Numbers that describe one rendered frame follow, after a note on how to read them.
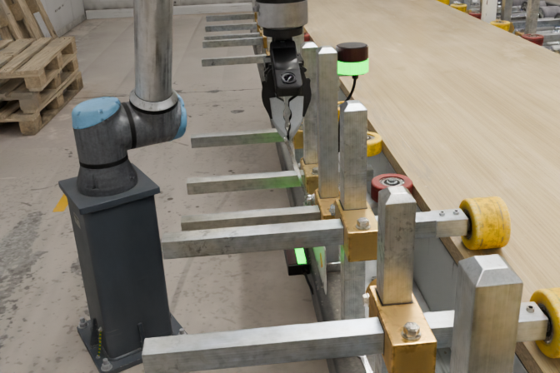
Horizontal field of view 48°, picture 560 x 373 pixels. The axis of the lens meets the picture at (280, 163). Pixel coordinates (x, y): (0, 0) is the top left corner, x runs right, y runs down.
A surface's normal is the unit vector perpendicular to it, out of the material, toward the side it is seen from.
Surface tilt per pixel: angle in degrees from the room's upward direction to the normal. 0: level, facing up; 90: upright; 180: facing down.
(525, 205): 0
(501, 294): 90
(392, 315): 0
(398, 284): 90
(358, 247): 90
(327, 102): 90
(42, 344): 0
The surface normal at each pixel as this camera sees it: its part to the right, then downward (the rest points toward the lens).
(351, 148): 0.09, 0.38
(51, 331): -0.04, -0.92
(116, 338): 0.53, 0.30
